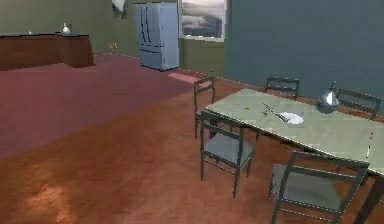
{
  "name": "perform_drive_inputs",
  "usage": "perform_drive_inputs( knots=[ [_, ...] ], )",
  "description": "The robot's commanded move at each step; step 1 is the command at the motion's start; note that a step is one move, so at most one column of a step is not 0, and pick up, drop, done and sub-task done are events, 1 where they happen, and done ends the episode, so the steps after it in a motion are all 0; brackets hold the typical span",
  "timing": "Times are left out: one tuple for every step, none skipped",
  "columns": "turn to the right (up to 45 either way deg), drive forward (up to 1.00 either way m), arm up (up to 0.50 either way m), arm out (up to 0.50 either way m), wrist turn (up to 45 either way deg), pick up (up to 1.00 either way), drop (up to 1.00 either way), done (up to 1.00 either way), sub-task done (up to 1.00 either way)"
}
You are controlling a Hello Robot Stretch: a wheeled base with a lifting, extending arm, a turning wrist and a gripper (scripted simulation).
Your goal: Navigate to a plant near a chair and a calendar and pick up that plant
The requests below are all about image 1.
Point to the dark chair grey seat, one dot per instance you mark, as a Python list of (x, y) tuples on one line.
[(310, 190), (226, 146), (204, 87), (282, 86), (360, 101)]

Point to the dark cutlery piece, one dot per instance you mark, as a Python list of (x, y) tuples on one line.
[(271, 110)]

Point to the grey double-door fridge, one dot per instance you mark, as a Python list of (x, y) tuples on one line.
[(158, 36)]

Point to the white-framed window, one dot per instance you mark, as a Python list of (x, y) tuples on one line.
[(202, 19)]

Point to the white plate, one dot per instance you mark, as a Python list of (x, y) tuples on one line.
[(292, 117)]

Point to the pale green dining table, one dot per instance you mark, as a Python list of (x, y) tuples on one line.
[(300, 130)]

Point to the silver kettle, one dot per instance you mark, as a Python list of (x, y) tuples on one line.
[(327, 101)]

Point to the brown kitchen counter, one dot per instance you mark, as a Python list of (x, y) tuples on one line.
[(45, 50)]

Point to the red white pen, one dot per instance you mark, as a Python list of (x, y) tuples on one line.
[(370, 144)]

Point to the white wall picture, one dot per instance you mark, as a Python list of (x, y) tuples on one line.
[(119, 6)]

